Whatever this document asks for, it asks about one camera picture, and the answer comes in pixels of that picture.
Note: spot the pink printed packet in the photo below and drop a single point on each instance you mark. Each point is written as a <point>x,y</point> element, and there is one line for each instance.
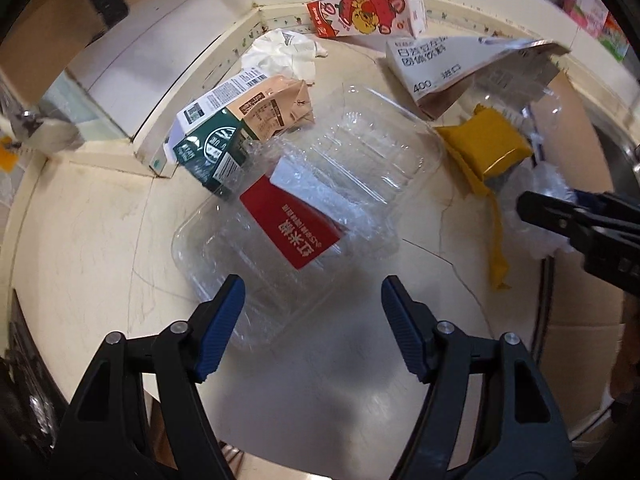
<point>585,2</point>

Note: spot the yellow plastic bag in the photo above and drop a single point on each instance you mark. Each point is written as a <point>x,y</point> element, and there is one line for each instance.
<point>490,145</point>

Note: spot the clear plastic wrap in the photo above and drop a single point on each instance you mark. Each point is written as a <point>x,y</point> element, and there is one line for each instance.
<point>550,180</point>

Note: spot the brown cardboard box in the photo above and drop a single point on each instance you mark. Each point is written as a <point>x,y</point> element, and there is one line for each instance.
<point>575,310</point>

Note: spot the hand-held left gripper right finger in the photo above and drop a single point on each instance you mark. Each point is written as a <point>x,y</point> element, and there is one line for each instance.
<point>405,325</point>

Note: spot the green and orange printed packet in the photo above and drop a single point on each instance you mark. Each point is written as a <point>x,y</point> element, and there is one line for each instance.
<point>616,37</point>

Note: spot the wooden cabinet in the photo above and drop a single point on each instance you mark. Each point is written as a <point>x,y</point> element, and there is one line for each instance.
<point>45,15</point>

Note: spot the white crumpled tissue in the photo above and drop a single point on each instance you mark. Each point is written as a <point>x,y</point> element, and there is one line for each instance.
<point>280,55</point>

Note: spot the stainless steel sink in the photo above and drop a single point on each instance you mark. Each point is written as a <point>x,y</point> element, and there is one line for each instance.
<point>622,160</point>

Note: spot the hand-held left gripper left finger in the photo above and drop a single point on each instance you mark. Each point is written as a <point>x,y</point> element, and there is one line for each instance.
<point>220,325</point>

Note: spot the white and brown flattened carton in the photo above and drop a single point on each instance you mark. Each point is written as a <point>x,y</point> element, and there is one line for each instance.
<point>440,65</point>

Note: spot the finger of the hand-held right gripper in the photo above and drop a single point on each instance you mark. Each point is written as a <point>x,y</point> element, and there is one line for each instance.
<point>545,215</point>
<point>600,202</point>

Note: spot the pink strawberry milk carton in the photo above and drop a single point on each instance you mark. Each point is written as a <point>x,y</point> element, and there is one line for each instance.
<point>365,12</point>

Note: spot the clear plastic clamshell container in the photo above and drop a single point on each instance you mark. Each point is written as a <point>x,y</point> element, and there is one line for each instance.
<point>380,150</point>

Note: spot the green and beige drink carton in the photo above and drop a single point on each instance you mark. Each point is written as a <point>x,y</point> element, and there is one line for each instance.
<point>235,110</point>

